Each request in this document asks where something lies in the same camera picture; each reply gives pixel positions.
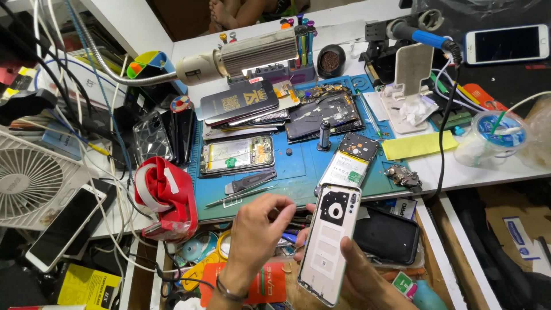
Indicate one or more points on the person's left hand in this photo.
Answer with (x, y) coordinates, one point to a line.
(249, 241)

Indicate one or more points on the person's right hand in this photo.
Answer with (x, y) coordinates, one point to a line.
(366, 288)

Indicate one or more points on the person's left fingers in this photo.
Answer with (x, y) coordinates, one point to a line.
(280, 213)

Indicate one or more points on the white phone back cover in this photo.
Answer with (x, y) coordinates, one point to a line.
(329, 241)

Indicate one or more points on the metal tweezers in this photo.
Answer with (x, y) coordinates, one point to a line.
(241, 194)

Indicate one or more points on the blue repair mat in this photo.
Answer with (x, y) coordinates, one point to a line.
(297, 172)

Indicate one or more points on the yellow tape roll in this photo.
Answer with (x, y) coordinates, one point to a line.
(223, 244)

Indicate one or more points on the opened phone with white battery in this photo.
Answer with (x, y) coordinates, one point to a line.
(236, 155)

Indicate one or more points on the orange screen protector packet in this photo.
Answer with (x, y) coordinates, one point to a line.
(271, 286)

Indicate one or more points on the black precision screwdriver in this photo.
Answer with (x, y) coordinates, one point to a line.
(324, 135)

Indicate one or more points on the stack of phone screens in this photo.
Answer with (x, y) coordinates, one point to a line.
(258, 122)

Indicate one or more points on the yellow plastic opener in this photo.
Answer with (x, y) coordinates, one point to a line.
(198, 271)

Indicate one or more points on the disassembled black phone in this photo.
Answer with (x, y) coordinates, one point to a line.
(323, 114)

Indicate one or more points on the red tape dispenser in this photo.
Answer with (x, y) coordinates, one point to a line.
(172, 202)

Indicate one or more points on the black pouch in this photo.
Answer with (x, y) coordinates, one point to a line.
(387, 237)

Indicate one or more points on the black phone case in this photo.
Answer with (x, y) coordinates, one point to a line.
(183, 137)

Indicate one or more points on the white printed box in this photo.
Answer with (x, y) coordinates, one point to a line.
(402, 207)

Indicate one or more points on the small metal phone part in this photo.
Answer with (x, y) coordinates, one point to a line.
(403, 177)

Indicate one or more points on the green clear syringe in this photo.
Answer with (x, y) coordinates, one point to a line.
(369, 113)

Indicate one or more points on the grey screwdriver rack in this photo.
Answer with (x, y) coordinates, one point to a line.
(275, 74)

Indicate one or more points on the green and white packet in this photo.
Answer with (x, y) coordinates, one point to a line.
(403, 285)

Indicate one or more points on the round colourful tape roll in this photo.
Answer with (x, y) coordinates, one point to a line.
(180, 104)

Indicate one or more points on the clear phone case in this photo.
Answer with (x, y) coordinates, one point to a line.
(150, 137)

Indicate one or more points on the yellow cloth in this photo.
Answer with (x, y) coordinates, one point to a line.
(419, 145)

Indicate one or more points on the black solder tip cleaner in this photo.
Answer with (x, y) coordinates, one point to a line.
(330, 61)

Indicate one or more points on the gooseneck desk lamp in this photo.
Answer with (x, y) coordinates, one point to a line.
(258, 51)

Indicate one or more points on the crumpled white tissue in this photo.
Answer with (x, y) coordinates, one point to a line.
(412, 111)

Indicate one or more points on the teal bottle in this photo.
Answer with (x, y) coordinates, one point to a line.
(428, 298)

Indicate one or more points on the set of colourful screwdrivers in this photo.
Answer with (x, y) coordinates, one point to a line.
(303, 43)

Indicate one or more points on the black soldering iron stand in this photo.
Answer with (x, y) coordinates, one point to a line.
(374, 38)

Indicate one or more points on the white phone stand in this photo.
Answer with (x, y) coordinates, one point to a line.
(413, 64)

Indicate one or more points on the yellow and black box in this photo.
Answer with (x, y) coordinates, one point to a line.
(88, 287)

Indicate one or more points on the cardboard box with blue label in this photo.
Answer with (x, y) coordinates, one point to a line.
(495, 215)

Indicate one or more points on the white smartphone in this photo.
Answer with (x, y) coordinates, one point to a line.
(64, 228)

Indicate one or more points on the clear plastic cup with lid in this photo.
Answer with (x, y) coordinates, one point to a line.
(486, 146)

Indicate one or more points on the green straw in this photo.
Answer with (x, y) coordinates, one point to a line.
(498, 121)

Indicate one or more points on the white desk fan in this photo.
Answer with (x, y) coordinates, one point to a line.
(30, 181)

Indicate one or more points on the white phone in blue case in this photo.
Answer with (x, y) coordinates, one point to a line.
(508, 44)

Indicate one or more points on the opened phone with camera plate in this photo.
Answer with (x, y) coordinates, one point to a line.
(344, 168)

